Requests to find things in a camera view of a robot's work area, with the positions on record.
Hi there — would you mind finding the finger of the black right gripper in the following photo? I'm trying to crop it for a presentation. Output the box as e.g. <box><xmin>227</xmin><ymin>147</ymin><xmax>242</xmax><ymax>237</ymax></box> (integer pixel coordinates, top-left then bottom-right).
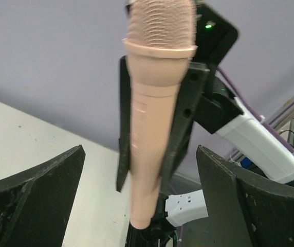
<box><xmin>116</xmin><ymin>56</ymin><xmax>131</xmax><ymax>192</ymax></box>

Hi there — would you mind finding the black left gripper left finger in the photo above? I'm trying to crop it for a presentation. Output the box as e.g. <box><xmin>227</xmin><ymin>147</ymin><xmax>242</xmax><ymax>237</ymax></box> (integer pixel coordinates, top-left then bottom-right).
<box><xmin>0</xmin><ymin>145</ymin><xmax>85</xmax><ymax>247</ymax></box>

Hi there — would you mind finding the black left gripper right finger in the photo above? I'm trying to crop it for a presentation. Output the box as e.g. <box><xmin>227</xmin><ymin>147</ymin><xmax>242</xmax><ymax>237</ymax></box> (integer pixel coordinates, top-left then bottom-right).
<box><xmin>196</xmin><ymin>146</ymin><xmax>294</xmax><ymax>246</ymax></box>

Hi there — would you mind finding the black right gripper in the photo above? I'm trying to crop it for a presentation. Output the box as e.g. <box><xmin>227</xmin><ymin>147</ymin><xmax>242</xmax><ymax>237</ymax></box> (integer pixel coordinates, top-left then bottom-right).
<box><xmin>160</xmin><ymin>1</ymin><xmax>243</xmax><ymax>185</ymax></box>

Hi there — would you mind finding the peach microphone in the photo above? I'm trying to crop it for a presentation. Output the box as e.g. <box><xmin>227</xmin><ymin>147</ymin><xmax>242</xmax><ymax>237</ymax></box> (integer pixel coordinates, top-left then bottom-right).
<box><xmin>124</xmin><ymin>1</ymin><xmax>197</xmax><ymax>230</ymax></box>

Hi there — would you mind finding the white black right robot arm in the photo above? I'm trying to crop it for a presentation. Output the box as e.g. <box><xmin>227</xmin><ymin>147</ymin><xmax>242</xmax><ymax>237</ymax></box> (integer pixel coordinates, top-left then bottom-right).
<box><xmin>116</xmin><ymin>1</ymin><xmax>294</xmax><ymax>246</ymax></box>

